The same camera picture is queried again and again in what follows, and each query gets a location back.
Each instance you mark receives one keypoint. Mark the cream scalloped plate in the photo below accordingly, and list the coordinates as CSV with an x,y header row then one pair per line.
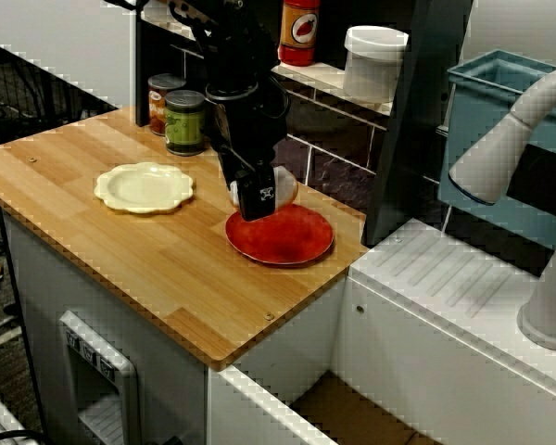
x,y
139,190

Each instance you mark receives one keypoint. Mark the white lidded plastic tub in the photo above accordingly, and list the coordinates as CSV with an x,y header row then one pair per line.
x,y
373,69

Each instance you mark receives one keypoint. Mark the red round plate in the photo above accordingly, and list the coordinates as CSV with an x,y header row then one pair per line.
x,y
287,241

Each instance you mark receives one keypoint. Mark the teal plastic bin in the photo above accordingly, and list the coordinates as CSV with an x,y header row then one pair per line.
x,y
472,120

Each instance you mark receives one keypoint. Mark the orange toy beans can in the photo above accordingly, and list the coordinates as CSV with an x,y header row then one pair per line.
x,y
160,111

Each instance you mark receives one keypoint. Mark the white toy sink unit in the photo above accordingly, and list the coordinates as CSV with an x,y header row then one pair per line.
x,y
421,324

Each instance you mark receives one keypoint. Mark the red hot sauce bottle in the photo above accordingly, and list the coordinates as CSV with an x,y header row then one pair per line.
x,y
299,41

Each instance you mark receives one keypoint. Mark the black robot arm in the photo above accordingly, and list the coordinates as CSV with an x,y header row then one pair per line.
x,y
241,46

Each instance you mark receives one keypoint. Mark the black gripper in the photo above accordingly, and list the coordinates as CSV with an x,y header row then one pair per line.
x,y
250,130

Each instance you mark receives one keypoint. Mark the grey toy dishwasher panel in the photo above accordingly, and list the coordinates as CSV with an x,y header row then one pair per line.
x,y
125,385

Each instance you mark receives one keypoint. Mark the grey toy faucet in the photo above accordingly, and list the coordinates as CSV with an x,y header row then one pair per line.
x,y
491,153

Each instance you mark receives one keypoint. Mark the green toy peas can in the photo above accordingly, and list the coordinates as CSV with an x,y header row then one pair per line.
x,y
185,125

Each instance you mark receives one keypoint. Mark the white metal bar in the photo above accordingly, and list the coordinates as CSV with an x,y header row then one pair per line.
x,y
0,340

